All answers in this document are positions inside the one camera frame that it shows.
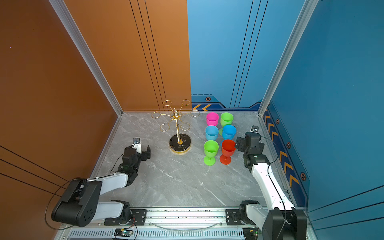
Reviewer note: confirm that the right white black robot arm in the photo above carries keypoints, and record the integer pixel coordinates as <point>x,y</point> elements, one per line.
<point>281,220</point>

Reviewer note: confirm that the right aluminium corner post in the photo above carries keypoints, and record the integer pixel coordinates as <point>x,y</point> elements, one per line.
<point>292,43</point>

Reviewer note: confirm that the gold wine glass rack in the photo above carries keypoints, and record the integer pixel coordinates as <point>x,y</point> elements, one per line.
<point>179,143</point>

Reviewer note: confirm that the green wine glass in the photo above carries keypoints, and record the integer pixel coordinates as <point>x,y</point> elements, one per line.
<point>225,119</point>
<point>210,149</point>

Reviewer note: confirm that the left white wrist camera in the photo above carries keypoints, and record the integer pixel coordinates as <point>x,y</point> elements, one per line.
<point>137,145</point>

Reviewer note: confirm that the aluminium corner post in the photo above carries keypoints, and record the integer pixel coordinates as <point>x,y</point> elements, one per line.
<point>75,34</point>
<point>292,43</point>

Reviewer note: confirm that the magenta wine glass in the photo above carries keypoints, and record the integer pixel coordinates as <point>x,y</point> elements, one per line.
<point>212,119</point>

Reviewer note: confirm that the green circuit board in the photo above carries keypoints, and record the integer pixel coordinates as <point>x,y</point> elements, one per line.
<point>123,233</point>
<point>252,234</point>

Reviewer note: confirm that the right green circuit board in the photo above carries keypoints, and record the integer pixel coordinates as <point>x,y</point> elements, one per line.
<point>252,234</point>

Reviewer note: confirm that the red wine glass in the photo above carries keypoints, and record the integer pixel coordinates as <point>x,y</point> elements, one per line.
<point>228,149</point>

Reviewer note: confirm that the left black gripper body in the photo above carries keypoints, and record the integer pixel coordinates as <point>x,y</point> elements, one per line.
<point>143,157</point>

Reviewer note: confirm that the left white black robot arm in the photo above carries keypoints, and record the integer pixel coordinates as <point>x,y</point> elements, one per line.
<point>79,204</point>

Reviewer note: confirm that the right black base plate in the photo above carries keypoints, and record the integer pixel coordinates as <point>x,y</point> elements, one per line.
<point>236,217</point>

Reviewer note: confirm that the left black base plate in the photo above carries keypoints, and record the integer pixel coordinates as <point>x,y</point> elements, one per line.
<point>136,217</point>

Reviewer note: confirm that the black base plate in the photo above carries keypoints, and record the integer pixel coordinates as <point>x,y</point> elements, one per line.
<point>136,217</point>
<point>236,217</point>

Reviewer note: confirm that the aluminium front rail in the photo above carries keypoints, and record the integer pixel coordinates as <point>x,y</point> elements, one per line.
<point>194,223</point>

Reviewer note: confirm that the left green circuit board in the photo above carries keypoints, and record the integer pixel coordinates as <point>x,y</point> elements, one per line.
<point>123,233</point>

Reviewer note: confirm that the left aluminium corner post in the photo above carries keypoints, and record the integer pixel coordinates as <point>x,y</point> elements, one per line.
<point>75,34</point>

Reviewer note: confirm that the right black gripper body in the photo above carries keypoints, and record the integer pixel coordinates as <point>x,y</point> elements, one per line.
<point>242,146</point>

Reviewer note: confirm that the blue wine glass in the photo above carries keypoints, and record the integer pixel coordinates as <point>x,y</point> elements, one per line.
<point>211,133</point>
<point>229,132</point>

